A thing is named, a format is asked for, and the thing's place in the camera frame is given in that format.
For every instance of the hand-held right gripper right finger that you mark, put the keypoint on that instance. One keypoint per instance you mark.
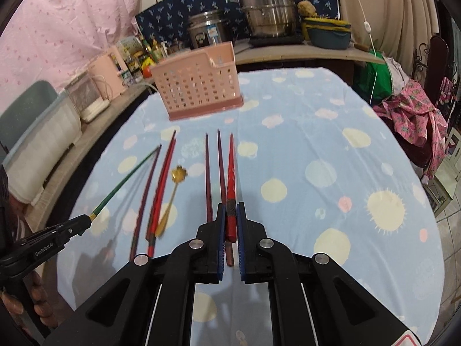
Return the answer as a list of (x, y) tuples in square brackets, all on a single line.
[(240, 230)]

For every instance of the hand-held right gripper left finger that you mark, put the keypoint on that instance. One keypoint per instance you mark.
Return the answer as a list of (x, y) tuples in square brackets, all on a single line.
[(220, 230)]

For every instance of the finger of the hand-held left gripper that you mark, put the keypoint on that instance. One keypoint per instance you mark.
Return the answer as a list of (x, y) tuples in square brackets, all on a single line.
[(77, 225)]

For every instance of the bright red patterned chopstick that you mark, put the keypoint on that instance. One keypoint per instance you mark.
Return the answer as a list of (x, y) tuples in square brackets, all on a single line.
[(231, 187)]

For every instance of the green chopstick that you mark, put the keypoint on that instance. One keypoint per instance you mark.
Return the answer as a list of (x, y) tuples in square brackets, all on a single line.
[(122, 184)]

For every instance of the gold spoon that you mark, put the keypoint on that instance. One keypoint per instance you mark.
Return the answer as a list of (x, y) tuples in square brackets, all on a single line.
[(179, 176)]

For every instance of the pink perforated plastic basket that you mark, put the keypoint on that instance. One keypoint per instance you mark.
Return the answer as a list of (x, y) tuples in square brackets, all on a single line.
[(194, 86)]

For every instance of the person's left hand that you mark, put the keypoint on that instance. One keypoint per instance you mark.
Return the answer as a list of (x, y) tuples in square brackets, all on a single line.
[(39, 288)]

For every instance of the white storage box grey lid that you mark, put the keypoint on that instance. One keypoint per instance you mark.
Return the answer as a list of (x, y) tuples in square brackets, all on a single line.
[(43, 133)]

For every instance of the wooden side table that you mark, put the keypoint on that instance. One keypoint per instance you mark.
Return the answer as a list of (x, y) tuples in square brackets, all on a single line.
[(108, 115)]

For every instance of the clear blender jug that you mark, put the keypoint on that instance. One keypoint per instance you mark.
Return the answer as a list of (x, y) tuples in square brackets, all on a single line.
[(84, 93)]

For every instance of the pink electric kettle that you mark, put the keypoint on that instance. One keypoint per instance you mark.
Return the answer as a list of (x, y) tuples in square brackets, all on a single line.
[(104, 72)]

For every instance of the beige kitchen counter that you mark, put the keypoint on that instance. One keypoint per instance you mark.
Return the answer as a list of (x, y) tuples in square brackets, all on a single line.
[(288, 54)]

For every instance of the printed carton box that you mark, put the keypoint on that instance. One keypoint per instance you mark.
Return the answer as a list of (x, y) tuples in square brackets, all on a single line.
[(128, 47)]

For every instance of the group of condiment bottles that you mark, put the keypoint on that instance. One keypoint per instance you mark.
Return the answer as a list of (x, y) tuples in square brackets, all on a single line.
[(151, 52)]

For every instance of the black induction cooker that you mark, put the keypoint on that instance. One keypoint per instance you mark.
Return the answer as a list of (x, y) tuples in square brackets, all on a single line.
[(277, 40)]

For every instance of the green bag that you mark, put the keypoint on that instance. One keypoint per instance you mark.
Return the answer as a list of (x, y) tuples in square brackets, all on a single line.
[(371, 83)]

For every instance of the steel rice cooker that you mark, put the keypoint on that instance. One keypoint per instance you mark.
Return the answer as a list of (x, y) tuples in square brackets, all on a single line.
[(207, 30)]

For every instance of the pink dotted curtain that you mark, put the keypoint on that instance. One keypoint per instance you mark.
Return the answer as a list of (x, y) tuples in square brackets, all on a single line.
[(54, 25)]

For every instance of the pink floral garment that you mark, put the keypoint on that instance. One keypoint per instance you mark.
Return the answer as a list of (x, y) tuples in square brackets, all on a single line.
[(414, 115)]

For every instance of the dark blue bowl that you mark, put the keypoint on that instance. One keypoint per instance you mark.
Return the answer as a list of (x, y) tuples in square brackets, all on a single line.
[(329, 39)]

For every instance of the white stool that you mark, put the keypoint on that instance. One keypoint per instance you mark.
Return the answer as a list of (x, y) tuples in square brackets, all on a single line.
[(444, 173)]

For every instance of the stacked steel steamer pot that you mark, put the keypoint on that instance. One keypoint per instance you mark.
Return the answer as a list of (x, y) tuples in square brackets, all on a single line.
[(268, 10)]

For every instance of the navy floral cloth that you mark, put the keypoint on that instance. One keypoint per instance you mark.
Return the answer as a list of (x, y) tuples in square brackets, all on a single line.
[(173, 10)]

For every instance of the brown loofah sponge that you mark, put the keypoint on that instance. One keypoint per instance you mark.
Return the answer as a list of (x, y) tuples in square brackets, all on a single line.
[(307, 9)]

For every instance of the dark wooden chair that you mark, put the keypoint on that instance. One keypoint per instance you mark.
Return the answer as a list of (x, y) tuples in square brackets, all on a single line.
[(437, 54)]

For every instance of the beige curtain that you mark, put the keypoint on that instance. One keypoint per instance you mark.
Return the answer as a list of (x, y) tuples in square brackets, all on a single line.
[(389, 0)]

